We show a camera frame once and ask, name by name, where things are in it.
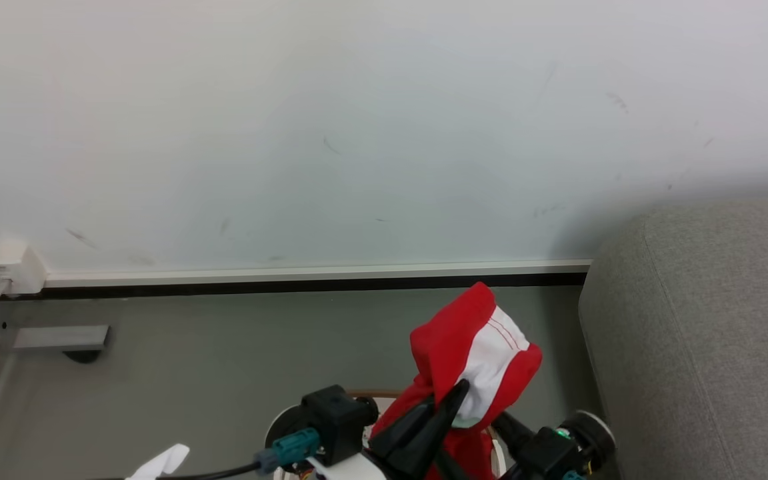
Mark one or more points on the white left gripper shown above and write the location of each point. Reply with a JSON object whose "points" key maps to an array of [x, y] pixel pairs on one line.
{"points": [[350, 469]]}

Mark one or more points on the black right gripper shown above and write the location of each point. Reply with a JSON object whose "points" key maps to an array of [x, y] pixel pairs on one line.
{"points": [[550, 453]]}

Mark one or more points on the red and white garment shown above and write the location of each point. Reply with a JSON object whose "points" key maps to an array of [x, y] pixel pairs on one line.
{"points": [[447, 340]]}

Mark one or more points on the white laundry basket brown rim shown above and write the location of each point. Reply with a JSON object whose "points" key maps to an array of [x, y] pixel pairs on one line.
{"points": [[374, 394]]}

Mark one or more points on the white and black baseboard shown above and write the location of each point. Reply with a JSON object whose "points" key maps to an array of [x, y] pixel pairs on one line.
{"points": [[317, 278]]}

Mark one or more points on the grey fabric sofa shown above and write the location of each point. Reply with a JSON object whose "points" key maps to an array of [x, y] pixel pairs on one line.
{"points": [[704, 333]]}

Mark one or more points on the white crumpled cloth piece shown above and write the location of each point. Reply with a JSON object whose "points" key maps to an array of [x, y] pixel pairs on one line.
{"points": [[160, 461]]}

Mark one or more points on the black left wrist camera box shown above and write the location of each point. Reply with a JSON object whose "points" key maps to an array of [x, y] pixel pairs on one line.
{"points": [[337, 420]]}

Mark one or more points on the black round bracket foot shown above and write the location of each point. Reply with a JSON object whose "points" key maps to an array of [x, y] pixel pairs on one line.
{"points": [[82, 356]]}

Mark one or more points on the grey metal floor bracket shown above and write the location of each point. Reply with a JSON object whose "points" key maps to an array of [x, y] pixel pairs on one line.
{"points": [[57, 338]]}

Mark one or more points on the white wall socket box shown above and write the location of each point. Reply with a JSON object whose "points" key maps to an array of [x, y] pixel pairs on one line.
{"points": [[7, 265]]}

